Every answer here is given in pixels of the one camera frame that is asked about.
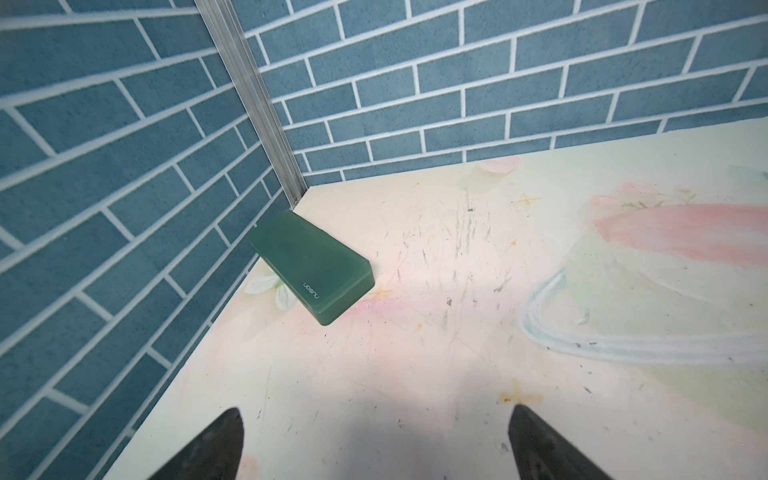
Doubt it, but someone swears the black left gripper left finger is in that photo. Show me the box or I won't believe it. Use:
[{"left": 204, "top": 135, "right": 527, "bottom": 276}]
[{"left": 150, "top": 407, "right": 244, "bottom": 480}]

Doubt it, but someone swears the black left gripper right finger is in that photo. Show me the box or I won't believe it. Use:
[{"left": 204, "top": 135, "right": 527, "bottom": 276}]
[{"left": 508, "top": 404, "right": 611, "bottom": 480}]

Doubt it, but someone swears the green rectangular box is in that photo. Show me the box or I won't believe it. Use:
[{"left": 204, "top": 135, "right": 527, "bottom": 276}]
[{"left": 246, "top": 210, "right": 375, "bottom": 326}]

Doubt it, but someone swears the grey aluminium corner post left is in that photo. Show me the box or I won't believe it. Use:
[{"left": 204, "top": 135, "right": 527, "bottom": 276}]
[{"left": 195, "top": 0, "right": 308, "bottom": 207}]

